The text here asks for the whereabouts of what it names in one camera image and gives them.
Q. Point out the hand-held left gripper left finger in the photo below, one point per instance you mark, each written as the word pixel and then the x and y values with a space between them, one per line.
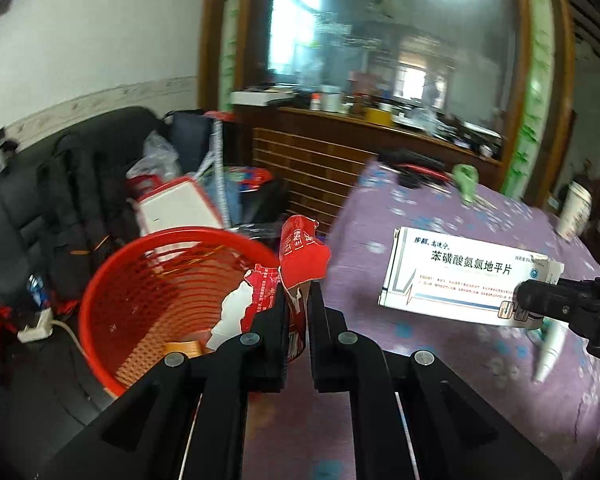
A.
pixel 275 345

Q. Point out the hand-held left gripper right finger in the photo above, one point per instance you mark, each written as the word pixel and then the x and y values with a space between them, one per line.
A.
pixel 320 340

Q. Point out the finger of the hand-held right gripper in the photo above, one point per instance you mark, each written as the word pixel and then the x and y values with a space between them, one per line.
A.
pixel 540 300

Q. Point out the torn red package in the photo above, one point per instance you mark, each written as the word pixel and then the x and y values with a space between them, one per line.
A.
pixel 300 255

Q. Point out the large white medicine box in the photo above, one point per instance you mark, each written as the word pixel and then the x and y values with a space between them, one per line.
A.
pixel 455 270

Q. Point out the red plastic basket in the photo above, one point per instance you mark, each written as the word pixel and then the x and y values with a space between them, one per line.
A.
pixel 145 280

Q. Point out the white ointment tube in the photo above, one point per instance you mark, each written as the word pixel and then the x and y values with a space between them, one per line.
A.
pixel 550 355

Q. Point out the white printed cup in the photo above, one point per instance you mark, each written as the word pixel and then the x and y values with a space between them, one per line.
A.
pixel 572 210

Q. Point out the green cloth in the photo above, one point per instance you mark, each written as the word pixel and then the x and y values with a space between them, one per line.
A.
pixel 465 180

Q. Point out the red blue printed bag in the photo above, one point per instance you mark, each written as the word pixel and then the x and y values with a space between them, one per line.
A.
pixel 250 177

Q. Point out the white red-edged box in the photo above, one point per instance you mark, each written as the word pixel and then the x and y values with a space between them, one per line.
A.
pixel 175 207

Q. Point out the wooden counter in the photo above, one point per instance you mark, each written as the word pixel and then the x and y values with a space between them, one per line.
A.
pixel 305 160

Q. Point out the black red tool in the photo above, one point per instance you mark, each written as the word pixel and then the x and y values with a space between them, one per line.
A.
pixel 410 162

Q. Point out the clear plastic bag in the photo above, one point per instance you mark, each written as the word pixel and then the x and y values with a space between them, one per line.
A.
pixel 155 157

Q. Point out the navy bag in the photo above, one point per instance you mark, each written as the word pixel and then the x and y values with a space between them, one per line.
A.
pixel 190 135

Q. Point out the metal pot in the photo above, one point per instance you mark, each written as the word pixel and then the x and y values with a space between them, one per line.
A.
pixel 330 100

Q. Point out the white power strip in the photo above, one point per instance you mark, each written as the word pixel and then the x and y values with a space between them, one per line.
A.
pixel 35 327

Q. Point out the blue packet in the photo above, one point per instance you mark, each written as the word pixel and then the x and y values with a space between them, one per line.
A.
pixel 37 290

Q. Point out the black backpack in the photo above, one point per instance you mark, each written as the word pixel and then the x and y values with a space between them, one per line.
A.
pixel 80 195

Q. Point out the white flat box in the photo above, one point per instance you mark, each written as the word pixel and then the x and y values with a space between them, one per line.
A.
pixel 252 97

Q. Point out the black sofa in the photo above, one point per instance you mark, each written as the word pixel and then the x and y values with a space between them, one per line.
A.
pixel 10 200

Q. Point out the wooden framed glass partition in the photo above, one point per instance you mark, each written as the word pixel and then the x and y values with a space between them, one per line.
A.
pixel 380 35

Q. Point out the black wall bracket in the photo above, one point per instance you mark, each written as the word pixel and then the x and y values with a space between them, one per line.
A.
pixel 2 152

